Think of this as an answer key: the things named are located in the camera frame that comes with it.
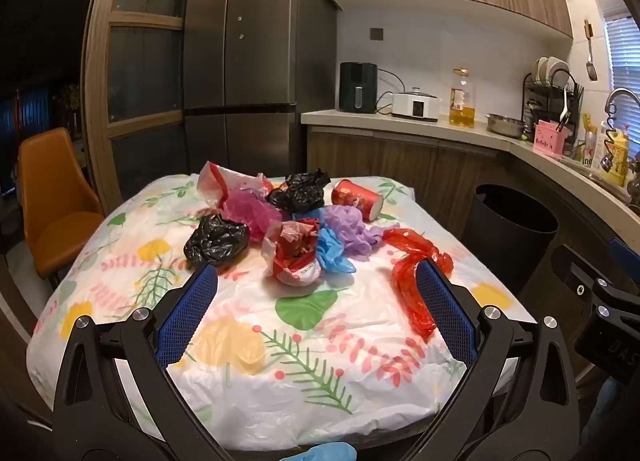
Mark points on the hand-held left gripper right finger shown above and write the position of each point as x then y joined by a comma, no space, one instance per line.
445,313

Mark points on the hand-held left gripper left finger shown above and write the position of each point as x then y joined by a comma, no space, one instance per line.
187,313

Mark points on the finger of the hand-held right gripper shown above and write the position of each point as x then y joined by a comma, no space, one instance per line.
575,273
625,256

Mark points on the black trash bin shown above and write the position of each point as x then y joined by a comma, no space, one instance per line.
505,246

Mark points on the black plastic bag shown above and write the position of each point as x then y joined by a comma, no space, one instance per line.
215,241
300,193

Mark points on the pink plastic bag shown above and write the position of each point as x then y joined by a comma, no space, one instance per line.
250,213

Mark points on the red white snack wrapper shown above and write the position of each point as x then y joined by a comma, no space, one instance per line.
295,251

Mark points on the purple plastic bag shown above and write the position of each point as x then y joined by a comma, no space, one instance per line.
350,228

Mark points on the blue rubber glove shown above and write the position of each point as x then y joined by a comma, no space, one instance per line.
332,251

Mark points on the large red white plastic bag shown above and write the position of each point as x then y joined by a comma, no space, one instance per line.
215,183

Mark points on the red cylindrical can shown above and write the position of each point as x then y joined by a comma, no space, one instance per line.
355,198

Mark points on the person's right forearm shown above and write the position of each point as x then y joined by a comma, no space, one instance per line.
607,411

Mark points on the person's left hand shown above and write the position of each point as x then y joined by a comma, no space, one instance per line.
325,453

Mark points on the yellow detergent bottle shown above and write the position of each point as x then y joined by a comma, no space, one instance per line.
619,156

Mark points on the white drink can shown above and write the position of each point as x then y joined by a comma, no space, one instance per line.
590,151

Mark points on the floral plastic tablecloth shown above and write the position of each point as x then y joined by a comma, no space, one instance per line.
350,391

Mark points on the pink utensil holder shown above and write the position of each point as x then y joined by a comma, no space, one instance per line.
547,141

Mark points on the steel kitchen faucet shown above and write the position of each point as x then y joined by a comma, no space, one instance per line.
612,101

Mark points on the kitchen counter with wooden cabinets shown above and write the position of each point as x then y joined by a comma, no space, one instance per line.
400,161

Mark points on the white spoon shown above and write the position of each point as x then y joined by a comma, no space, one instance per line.
565,106

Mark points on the steel bowl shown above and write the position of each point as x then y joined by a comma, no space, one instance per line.
505,125

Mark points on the orange chair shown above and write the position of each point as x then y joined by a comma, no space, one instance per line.
55,201

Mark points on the black dish rack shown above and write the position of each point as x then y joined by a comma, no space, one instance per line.
530,101

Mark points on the hanging spatula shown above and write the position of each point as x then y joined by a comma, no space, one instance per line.
591,68

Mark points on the window blind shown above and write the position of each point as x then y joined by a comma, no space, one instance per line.
622,56

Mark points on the cooking oil bottle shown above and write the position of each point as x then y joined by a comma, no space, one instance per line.
461,106

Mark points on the white plates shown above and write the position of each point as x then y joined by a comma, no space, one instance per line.
547,68

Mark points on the white electric cooker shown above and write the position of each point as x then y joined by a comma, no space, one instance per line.
415,105

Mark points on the wooden glass panel door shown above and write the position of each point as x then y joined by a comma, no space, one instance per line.
100,91

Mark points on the black air fryer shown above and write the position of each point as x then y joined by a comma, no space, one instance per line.
357,86

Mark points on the dark grey refrigerator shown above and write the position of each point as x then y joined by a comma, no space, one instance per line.
255,66

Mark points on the dark wall socket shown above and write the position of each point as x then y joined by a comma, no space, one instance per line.
377,33

